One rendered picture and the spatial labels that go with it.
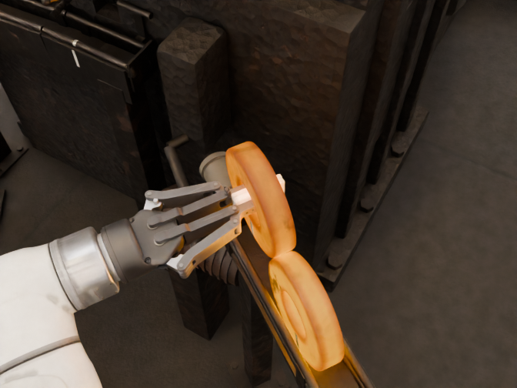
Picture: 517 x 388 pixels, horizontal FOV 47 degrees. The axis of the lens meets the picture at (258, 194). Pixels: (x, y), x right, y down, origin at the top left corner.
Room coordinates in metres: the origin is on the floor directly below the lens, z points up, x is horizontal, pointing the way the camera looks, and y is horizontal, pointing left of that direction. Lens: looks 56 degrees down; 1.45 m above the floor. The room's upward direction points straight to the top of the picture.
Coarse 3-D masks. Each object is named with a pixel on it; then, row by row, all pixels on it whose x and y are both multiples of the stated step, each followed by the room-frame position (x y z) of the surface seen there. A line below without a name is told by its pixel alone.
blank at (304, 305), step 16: (288, 256) 0.35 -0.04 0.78; (272, 272) 0.35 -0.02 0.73; (288, 272) 0.32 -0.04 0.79; (304, 272) 0.32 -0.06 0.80; (272, 288) 0.35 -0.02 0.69; (288, 288) 0.31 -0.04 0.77; (304, 288) 0.30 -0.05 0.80; (320, 288) 0.30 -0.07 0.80; (288, 304) 0.32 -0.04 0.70; (304, 304) 0.28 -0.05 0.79; (320, 304) 0.28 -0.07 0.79; (288, 320) 0.31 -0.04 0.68; (304, 320) 0.27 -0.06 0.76; (320, 320) 0.26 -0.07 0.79; (336, 320) 0.27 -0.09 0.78; (304, 336) 0.28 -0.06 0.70; (320, 336) 0.25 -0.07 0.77; (336, 336) 0.25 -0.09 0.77; (304, 352) 0.26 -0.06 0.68; (320, 352) 0.24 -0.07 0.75; (336, 352) 0.24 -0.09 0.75; (320, 368) 0.23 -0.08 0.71
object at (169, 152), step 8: (184, 136) 0.69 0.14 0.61; (168, 144) 0.67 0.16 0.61; (176, 144) 0.67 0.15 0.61; (184, 144) 0.68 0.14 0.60; (168, 152) 0.65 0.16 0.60; (176, 152) 0.66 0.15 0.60; (168, 160) 0.64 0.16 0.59; (176, 160) 0.64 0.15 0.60; (176, 168) 0.63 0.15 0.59; (176, 176) 0.61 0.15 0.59; (184, 176) 0.62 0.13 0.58; (184, 184) 0.60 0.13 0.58; (200, 240) 0.50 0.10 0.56
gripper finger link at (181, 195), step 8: (200, 184) 0.44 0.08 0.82; (208, 184) 0.44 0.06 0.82; (216, 184) 0.44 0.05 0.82; (152, 192) 0.43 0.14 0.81; (160, 192) 0.43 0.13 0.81; (168, 192) 0.43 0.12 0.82; (176, 192) 0.43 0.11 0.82; (184, 192) 0.43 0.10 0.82; (192, 192) 0.42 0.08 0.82; (200, 192) 0.43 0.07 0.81; (208, 192) 0.44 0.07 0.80; (152, 200) 0.42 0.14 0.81; (160, 200) 0.42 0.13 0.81; (168, 200) 0.42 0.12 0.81; (176, 200) 0.42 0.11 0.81; (184, 200) 0.42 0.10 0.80; (192, 200) 0.42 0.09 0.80; (168, 208) 0.42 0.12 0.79
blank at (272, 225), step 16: (240, 144) 0.48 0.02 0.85; (240, 160) 0.44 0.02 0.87; (256, 160) 0.44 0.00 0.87; (240, 176) 0.44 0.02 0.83; (256, 176) 0.41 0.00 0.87; (272, 176) 0.41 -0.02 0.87; (256, 192) 0.39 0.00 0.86; (272, 192) 0.40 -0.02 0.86; (256, 208) 0.40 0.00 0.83; (272, 208) 0.38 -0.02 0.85; (288, 208) 0.38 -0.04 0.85; (256, 224) 0.41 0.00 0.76; (272, 224) 0.37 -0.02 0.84; (288, 224) 0.37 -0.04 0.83; (256, 240) 0.41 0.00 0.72; (272, 240) 0.36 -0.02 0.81; (288, 240) 0.36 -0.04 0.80; (272, 256) 0.36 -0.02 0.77
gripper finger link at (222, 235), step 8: (224, 224) 0.38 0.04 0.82; (232, 224) 0.38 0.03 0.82; (216, 232) 0.37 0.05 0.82; (224, 232) 0.36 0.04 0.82; (232, 232) 0.37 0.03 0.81; (240, 232) 0.38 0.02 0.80; (208, 240) 0.35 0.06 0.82; (216, 240) 0.35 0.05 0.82; (224, 240) 0.36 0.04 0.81; (192, 248) 0.34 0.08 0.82; (200, 248) 0.34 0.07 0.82; (208, 248) 0.35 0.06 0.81; (216, 248) 0.35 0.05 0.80; (184, 256) 0.33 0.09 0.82; (192, 256) 0.33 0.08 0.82; (200, 256) 0.34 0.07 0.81; (184, 264) 0.32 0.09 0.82; (184, 272) 0.32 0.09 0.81
